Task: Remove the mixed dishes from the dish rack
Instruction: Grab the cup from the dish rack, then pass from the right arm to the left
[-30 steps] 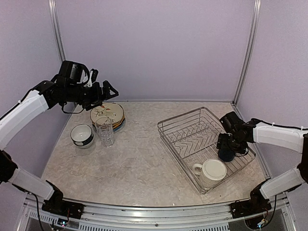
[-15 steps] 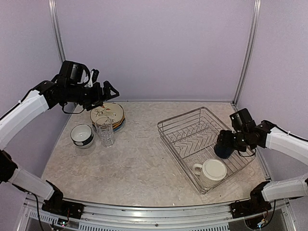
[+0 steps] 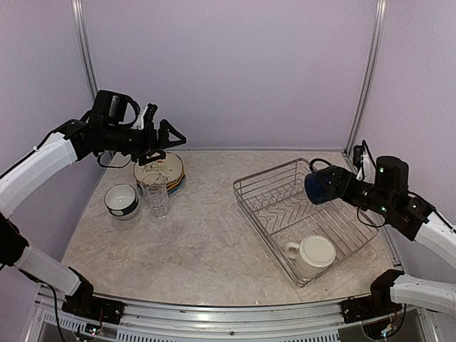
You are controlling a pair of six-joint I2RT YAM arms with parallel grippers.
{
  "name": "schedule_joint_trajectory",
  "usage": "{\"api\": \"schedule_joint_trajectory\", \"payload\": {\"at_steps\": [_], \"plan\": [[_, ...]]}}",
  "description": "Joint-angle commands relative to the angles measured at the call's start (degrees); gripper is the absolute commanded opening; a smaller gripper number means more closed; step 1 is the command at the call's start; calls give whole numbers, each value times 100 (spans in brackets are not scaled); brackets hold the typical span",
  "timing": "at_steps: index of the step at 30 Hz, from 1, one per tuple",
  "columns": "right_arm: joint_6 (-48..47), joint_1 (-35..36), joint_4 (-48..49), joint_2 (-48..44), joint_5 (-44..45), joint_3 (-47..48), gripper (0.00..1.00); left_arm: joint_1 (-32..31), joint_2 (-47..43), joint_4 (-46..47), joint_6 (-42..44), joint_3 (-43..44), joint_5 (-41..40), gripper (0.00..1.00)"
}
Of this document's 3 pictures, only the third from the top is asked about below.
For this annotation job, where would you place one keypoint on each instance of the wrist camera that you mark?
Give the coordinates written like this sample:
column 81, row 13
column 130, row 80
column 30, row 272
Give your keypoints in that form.
column 145, row 117
column 363, row 161

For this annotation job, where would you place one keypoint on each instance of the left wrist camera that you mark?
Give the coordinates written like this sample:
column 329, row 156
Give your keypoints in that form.
column 145, row 117

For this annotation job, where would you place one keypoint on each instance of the dark blue cup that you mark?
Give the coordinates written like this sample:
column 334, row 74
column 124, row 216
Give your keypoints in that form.
column 318, row 194

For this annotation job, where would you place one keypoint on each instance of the teal and white bowl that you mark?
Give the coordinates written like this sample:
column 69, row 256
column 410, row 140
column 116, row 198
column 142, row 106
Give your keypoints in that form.
column 121, row 197

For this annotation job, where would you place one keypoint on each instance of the cream bird pattern plate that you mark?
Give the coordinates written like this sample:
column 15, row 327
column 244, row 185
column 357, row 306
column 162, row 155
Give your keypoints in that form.
column 171, row 167

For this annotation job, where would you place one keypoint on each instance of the blue polka dot plate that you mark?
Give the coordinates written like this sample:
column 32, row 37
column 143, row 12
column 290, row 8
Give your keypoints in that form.
column 176, row 190

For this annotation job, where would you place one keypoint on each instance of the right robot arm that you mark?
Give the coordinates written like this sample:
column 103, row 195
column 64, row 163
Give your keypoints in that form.
column 411, row 215

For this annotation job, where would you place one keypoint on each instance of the front aluminium frame rail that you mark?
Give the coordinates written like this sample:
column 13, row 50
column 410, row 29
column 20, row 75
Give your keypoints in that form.
column 152, row 321

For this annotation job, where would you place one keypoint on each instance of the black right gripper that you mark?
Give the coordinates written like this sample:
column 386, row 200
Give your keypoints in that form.
column 338, row 181

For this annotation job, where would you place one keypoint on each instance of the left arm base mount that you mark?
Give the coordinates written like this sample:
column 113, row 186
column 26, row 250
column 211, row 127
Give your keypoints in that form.
column 84, row 304

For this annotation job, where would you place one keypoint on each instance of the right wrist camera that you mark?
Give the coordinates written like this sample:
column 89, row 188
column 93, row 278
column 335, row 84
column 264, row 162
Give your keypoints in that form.
column 363, row 161

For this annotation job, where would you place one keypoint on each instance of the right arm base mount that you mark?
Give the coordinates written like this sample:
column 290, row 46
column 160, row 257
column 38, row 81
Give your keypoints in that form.
column 365, row 307

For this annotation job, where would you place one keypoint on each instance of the left aluminium frame post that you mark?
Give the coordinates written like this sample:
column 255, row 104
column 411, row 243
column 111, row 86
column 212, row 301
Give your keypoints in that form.
column 84, row 46

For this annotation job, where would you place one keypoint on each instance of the metal wire dish rack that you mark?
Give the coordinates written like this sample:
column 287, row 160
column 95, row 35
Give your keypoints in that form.
column 275, row 202

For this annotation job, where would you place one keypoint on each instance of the yellow polka dot plate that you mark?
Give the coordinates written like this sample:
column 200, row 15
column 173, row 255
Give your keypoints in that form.
column 173, row 186
column 152, row 177

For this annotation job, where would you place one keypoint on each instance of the right aluminium frame post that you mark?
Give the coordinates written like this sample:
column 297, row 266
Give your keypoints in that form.
column 369, row 74

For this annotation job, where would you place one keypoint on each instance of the white ribbed mug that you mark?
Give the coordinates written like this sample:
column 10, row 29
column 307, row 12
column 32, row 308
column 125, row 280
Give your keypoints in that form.
column 312, row 255

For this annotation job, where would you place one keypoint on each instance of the pale green ribbed bowl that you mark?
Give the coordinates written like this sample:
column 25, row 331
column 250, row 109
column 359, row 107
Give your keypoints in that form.
column 119, row 215

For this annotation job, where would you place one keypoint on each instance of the aluminium frame post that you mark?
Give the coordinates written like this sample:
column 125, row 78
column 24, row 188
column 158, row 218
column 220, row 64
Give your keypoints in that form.
column 84, row 46
column 369, row 74

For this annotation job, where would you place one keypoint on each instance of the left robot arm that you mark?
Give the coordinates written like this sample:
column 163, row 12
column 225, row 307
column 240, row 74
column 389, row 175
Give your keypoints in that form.
column 115, row 123

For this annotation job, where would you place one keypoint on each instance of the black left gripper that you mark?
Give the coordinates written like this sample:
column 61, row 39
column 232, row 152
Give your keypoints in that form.
column 152, row 145

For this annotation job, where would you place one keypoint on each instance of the clear glass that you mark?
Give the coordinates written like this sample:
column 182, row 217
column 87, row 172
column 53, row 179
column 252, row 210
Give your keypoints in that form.
column 161, row 183
column 157, row 201

